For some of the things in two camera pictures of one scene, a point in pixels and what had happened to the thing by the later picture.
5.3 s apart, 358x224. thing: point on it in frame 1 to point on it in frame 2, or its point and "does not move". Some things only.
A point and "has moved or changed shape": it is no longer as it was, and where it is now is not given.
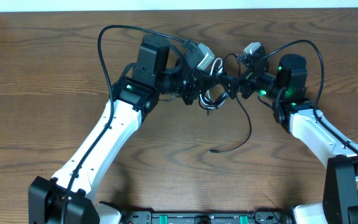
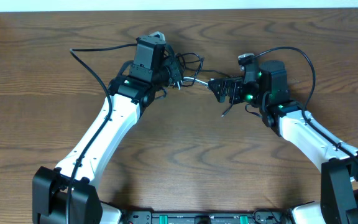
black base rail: (265, 217) does not move
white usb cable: (202, 101) has moved or changed shape
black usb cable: (221, 100) to (201, 69)
